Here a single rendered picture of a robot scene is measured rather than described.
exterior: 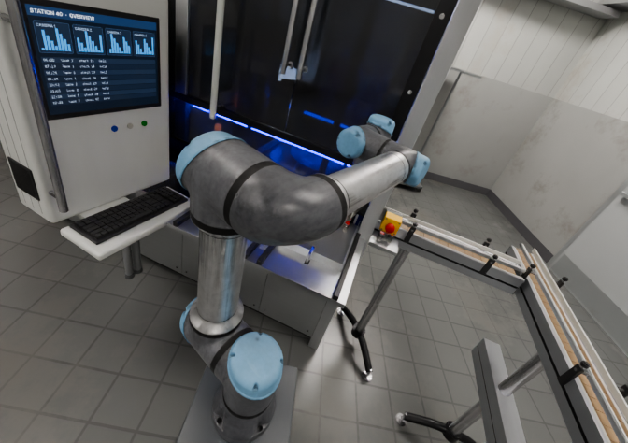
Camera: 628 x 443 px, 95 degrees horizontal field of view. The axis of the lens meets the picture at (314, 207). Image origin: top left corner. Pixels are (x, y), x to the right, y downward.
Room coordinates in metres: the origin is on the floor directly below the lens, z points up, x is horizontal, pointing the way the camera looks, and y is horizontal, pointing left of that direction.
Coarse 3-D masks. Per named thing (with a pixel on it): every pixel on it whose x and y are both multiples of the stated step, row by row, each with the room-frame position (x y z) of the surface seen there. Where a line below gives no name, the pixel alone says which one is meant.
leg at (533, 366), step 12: (528, 360) 0.79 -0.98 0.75; (540, 360) 0.76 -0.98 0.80; (516, 372) 0.78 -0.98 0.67; (528, 372) 0.76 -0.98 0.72; (540, 372) 0.76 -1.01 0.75; (504, 384) 0.78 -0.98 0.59; (516, 384) 0.76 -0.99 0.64; (480, 408) 0.76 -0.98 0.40; (456, 420) 0.79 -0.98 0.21; (468, 420) 0.76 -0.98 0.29; (456, 432) 0.75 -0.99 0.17
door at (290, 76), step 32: (192, 0) 1.22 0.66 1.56; (256, 0) 1.18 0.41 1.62; (288, 0) 1.16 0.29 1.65; (192, 32) 1.22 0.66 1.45; (224, 32) 1.20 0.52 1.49; (256, 32) 1.18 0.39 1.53; (192, 64) 1.22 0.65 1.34; (224, 64) 1.19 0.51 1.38; (256, 64) 1.17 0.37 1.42; (224, 96) 1.19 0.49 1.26; (256, 96) 1.17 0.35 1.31; (288, 96) 1.15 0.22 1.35
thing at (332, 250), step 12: (348, 228) 1.10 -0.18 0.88; (324, 240) 0.96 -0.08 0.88; (336, 240) 0.98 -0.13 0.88; (348, 240) 1.01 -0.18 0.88; (300, 252) 0.83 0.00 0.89; (312, 252) 0.83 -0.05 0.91; (324, 252) 0.88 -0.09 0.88; (336, 252) 0.90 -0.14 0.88; (348, 252) 0.88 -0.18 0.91; (336, 264) 0.81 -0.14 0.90
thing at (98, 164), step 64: (0, 0) 0.70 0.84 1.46; (64, 0) 0.83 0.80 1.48; (128, 0) 1.00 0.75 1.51; (0, 64) 0.68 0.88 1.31; (64, 64) 0.80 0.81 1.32; (128, 64) 0.98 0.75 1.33; (0, 128) 0.71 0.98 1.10; (64, 128) 0.77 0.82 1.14; (128, 128) 0.97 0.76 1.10; (64, 192) 0.73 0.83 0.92; (128, 192) 0.95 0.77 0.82
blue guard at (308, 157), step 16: (176, 112) 1.22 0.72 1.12; (192, 112) 1.21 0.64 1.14; (208, 112) 1.19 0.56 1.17; (176, 128) 1.22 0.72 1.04; (192, 128) 1.21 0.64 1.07; (208, 128) 1.19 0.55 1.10; (224, 128) 1.18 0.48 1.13; (240, 128) 1.17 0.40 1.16; (256, 144) 1.15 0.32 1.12; (272, 144) 1.14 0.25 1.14; (288, 144) 1.13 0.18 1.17; (272, 160) 1.14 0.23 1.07; (288, 160) 1.13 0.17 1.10; (304, 160) 1.12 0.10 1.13; (320, 160) 1.11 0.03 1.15
